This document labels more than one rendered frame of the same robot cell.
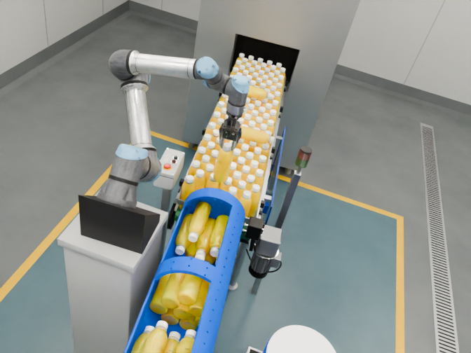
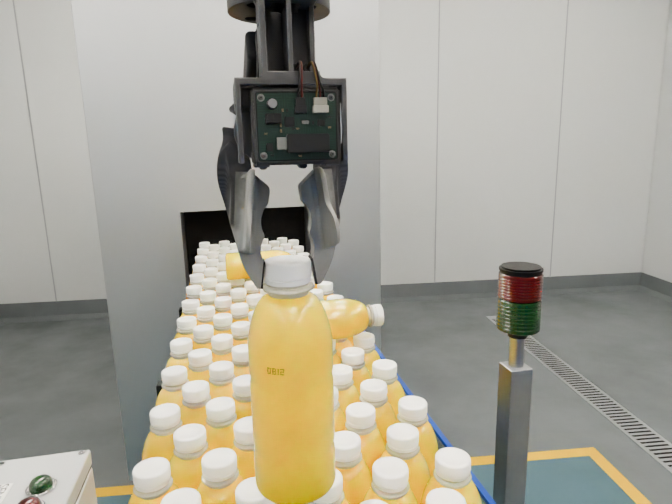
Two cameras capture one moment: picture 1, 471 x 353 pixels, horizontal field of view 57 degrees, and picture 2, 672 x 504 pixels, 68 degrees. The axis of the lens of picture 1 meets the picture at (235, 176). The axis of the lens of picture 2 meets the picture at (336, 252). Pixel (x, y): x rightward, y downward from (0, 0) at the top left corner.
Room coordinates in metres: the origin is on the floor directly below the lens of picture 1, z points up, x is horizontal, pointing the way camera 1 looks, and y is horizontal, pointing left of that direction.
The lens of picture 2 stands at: (1.19, 0.12, 1.44)
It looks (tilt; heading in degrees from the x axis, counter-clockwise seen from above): 12 degrees down; 347
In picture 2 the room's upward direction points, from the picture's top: 1 degrees counter-clockwise
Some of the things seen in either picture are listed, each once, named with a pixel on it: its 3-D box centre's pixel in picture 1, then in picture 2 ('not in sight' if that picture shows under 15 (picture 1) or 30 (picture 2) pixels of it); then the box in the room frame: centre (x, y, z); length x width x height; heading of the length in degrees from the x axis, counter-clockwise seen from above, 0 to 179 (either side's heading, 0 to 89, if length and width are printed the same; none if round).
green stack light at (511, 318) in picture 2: (302, 160); (518, 313); (1.84, -0.32, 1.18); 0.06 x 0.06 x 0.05
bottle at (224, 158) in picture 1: (223, 163); (292, 384); (1.59, 0.07, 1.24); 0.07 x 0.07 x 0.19
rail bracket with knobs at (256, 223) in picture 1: (253, 228); not in sight; (1.51, -0.15, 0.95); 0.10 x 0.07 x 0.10; 88
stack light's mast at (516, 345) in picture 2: (301, 161); (518, 316); (1.84, -0.32, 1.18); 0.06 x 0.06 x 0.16
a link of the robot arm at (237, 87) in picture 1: (238, 90); not in sight; (1.57, 0.07, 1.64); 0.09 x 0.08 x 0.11; 70
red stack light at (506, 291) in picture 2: (304, 153); (520, 284); (1.84, -0.32, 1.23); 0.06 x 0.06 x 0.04
